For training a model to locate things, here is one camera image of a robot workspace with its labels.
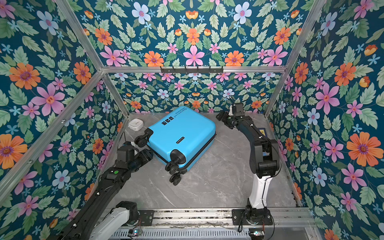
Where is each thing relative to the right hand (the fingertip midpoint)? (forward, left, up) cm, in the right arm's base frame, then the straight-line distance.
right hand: (221, 117), depth 96 cm
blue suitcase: (-20, +25, +6) cm, 32 cm away
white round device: (+4, +61, -11) cm, 62 cm away
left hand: (-25, +40, 0) cm, 48 cm away
